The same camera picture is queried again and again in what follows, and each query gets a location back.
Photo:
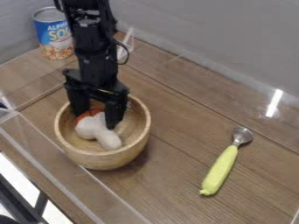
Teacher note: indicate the clear acrylic corner bracket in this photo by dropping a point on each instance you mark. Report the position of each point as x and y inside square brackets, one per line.
[125, 47]

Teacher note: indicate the clear acrylic front panel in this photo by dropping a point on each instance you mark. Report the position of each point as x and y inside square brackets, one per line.
[40, 135]

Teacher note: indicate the plush mushroom toy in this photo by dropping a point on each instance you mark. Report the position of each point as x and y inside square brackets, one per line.
[91, 128]

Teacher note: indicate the brown wooden bowl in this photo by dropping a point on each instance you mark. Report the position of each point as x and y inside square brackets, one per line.
[93, 146]

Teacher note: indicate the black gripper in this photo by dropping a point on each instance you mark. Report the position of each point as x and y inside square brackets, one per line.
[93, 81]

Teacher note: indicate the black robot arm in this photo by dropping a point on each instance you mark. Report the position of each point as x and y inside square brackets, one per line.
[92, 26]

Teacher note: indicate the green handled metal scoop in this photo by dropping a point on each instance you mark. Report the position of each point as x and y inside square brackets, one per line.
[220, 169]

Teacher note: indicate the blue alphabet soup can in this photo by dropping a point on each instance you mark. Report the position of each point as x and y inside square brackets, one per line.
[53, 33]

